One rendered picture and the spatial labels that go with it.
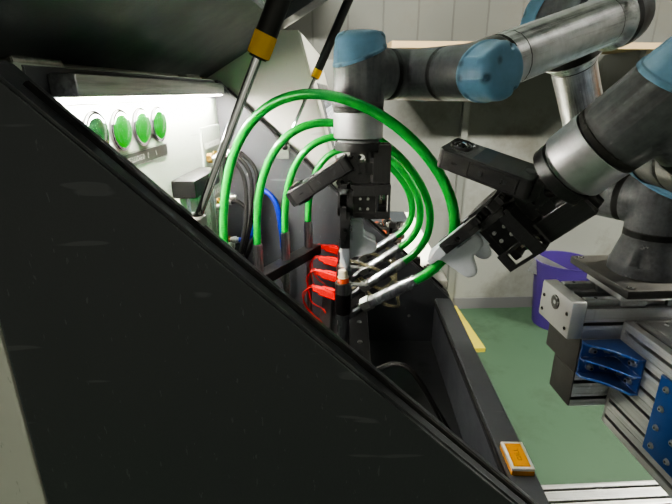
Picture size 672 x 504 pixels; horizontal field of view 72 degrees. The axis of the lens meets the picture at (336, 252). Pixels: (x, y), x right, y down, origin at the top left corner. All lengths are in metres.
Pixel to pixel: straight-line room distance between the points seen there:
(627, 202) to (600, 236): 2.38
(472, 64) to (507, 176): 0.18
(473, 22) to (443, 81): 2.37
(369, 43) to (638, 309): 0.84
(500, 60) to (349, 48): 0.20
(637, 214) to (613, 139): 0.72
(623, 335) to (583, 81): 0.55
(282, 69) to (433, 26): 1.97
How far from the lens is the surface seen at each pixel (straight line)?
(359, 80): 0.69
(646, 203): 1.18
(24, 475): 0.64
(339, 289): 0.78
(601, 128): 0.49
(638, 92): 0.48
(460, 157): 0.55
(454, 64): 0.67
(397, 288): 0.66
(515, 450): 0.73
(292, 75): 1.09
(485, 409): 0.81
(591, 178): 0.50
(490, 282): 3.35
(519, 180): 0.53
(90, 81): 0.55
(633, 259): 1.20
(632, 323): 1.21
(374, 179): 0.72
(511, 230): 0.55
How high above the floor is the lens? 1.43
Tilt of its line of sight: 19 degrees down
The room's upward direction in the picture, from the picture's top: straight up
